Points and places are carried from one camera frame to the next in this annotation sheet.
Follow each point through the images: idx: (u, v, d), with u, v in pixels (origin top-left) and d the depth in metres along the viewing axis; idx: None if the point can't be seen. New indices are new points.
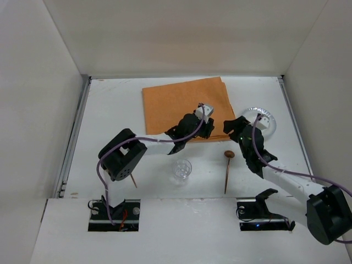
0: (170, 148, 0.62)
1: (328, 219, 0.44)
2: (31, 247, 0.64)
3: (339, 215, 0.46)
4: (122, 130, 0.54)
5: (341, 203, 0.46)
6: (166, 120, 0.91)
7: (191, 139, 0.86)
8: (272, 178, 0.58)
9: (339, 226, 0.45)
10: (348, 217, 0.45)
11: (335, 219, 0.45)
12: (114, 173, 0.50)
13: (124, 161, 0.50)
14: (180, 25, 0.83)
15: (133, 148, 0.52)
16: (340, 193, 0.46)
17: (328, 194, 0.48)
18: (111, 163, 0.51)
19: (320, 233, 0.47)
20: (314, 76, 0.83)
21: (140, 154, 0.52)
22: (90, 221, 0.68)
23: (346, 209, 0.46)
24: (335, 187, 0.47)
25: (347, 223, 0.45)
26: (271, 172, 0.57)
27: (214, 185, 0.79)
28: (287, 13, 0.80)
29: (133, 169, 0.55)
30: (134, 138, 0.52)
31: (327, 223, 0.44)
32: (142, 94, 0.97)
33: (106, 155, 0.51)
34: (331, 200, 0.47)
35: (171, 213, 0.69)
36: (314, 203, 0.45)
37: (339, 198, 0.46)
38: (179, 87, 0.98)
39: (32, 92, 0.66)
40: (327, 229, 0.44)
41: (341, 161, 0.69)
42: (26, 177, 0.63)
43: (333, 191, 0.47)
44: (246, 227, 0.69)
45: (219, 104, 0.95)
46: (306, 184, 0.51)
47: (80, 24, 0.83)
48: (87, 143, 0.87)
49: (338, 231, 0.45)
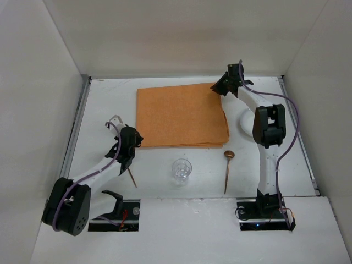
0: (116, 168, 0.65)
1: (265, 124, 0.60)
2: (31, 247, 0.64)
3: (275, 125, 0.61)
4: (56, 181, 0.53)
5: (281, 118, 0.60)
6: (157, 123, 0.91)
7: (183, 143, 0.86)
8: (243, 97, 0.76)
9: (272, 133, 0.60)
10: (282, 129, 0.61)
11: (270, 128, 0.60)
12: (70, 231, 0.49)
13: (73, 214, 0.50)
14: (179, 24, 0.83)
15: (76, 196, 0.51)
16: (283, 110, 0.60)
17: (274, 111, 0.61)
18: (62, 223, 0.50)
19: (258, 137, 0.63)
20: (314, 76, 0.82)
21: (87, 197, 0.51)
22: (90, 221, 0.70)
23: (282, 122, 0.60)
24: (280, 104, 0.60)
25: (279, 132, 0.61)
26: (243, 92, 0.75)
27: (214, 185, 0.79)
28: (287, 11, 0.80)
29: (88, 214, 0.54)
30: (73, 186, 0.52)
31: (264, 127, 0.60)
32: (137, 98, 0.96)
33: (54, 218, 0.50)
34: (275, 115, 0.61)
35: (170, 213, 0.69)
36: (259, 110, 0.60)
37: (280, 113, 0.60)
38: (172, 91, 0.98)
39: (32, 92, 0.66)
40: (263, 131, 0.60)
41: (342, 160, 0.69)
42: (27, 176, 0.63)
43: (278, 108, 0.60)
44: (246, 227, 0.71)
45: (213, 109, 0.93)
46: (261, 100, 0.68)
47: (78, 24, 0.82)
48: (88, 142, 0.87)
49: (270, 137, 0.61)
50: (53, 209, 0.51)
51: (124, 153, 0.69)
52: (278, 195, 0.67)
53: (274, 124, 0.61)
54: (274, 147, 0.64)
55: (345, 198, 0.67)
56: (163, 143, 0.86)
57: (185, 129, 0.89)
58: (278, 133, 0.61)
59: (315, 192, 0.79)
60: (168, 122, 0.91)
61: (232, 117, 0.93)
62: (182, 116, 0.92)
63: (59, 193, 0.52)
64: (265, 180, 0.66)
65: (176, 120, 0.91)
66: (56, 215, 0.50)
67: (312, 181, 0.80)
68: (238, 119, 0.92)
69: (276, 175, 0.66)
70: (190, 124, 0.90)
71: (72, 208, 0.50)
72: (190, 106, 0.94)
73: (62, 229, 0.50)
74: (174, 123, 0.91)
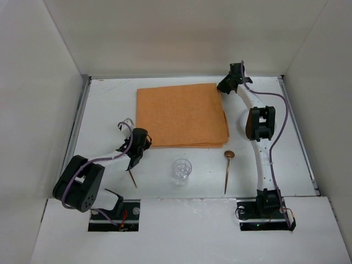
0: (126, 163, 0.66)
1: (256, 123, 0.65)
2: (31, 247, 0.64)
3: (265, 124, 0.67)
4: (72, 157, 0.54)
5: (271, 119, 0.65)
6: (157, 122, 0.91)
7: (184, 143, 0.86)
8: (240, 94, 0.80)
9: (262, 132, 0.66)
10: (271, 128, 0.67)
11: (260, 128, 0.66)
12: (78, 207, 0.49)
13: (84, 190, 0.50)
14: (180, 24, 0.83)
15: (89, 171, 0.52)
16: (274, 113, 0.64)
17: (267, 112, 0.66)
18: (72, 198, 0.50)
19: (249, 133, 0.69)
20: (314, 76, 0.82)
21: (99, 175, 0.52)
22: (90, 221, 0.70)
23: (271, 123, 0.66)
24: (273, 106, 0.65)
25: (268, 131, 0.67)
26: (241, 89, 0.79)
27: (214, 185, 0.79)
28: (287, 12, 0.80)
29: (97, 194, 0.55)
30: (87, 163, 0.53)
31: (254, 126, 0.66)
32: (137, 98, 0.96)
33: (65, 191, 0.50)
34: (267, 115, 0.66)
35: (170, 213, 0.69)
36: (252, 111, 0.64)
37: (271, 115, 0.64)
38: (173, 91, 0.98)
39: (32, 92, 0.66)
40: (253, 130, 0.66)
41: (341, 160, 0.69)
42: (27, 176, 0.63)
43: (269, 110, 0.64)
44: (246, 227, 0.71)
45: (214, 109, 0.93)
46: (256, 100, 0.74)
47: (79, 24, 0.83)
48: (88, 142, 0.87)
49: (260, 135, 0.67)
50: (64, 183, 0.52)
51: (133, 150, 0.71)
52: (276, 190, 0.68)
53: (264, 122, 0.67)
54: (264, 141, 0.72)
55: (345, 198, 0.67)
56: (163, 142, 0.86)
57: (186, 129, 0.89)
58: (267, 132, 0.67)
59: (315, 192, 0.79)
60: (168, 122, 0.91)
61: (232, 117, 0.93)
62: (183, 116, 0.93)
63: (73, 169, 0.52)
64: (262, 174, 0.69)
65: (176, 120, 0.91)
66: (67, 189, 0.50)
67: (312, 181, 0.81)
68: (238, 120, 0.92)
69: (271, 168, 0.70)
70: (190, 124, 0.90)
71: (83, 183, 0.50)
72: (190, 106, 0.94)
73: (71, 204, 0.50)
74: (174, 123, 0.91)
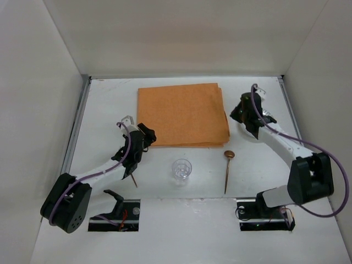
0: (121, 172, 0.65)
1: (307, 179, 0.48)
2: (31, 247, 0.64)
3: (319, 181, 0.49)
4: (61, 175, 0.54)
5: (325, 171, 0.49)
6: (158, 123, 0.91)
7: (184, 143, 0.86)
8: (266, 139, 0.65)
9: (317, 190, 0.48)
10: (328, 185, 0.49)
11: (314, 185, 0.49)
12: (65, 227, 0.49)
13: (70, 212, 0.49)
14: (179, 24, 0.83)
15: (76, 192, 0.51)
16: (328, 161, 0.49)
17: (314, 161, 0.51)
18: (59, 218, 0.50)
19: (298, 196, 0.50)
20: (314, 76, 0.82)
21: (87, 196, 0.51)
22: (89, 221, 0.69)
23: (328, 177, 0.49)
24: (322, 153, 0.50)
25: (325, 190, 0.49)
26: (269, 135, 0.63)
27: (215, 185, 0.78)
28: (287, 12, 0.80)
29: (85, 213, 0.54)
30: (75, 183, 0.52)
31: (306, 183, 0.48)
32: (137, 98, 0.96)
33: (53, 212, 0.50)
34: (317, 166, 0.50)
35: (171, 213, 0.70)
36: (298, 163, 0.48)
37: (324, 165, 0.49)
38: (174, 91, 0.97)
39: (32, 93, 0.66)
40: (304, 189, 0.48)
41: (341, 161, 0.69)
42: (27, 176, 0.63)
43: (320, 158, 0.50)
44: (246, 227, 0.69)
45: (214, 110, 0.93)
46: (296, 147, 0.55)
47: (78, 24, 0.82)
48: (88, 142, 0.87)
49: (315, 196, 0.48)
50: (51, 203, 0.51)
51: (130, 158, 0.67)
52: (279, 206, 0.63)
53: (317, 179, 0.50)
54: None
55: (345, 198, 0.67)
56: (164, 142, 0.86)
57: (186, 130, 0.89)
58: (324, 191, 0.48)
59: None
60: (168, 122, 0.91)
61: (231, 117, 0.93)
62: (183, 116, 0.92)
63: (61, 188, 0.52)
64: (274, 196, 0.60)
65: (177, 120, 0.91)
66: (54, 209, 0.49)
67: None
68: None
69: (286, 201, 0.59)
70: (190, 124, 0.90)
71: (70, 206, 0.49)
72: (191, 106, 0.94)
73: (58, 224, 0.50)
74: (175, 123, 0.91)
